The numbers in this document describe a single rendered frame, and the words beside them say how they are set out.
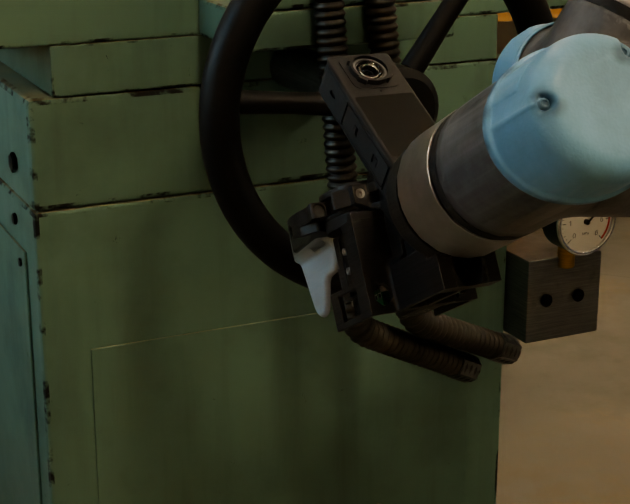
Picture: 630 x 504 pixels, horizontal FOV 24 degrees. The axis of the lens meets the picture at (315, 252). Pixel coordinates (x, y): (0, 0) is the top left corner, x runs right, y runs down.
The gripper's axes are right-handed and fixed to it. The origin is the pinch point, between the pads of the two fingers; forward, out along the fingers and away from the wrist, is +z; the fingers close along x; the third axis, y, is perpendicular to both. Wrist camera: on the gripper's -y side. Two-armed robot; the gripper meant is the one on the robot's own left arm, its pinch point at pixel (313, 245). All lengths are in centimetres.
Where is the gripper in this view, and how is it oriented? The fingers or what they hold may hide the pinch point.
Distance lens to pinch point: 98.1
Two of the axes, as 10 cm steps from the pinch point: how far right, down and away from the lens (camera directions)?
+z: -3.7, 2.4, 9.0
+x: 9.1, -1.3, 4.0
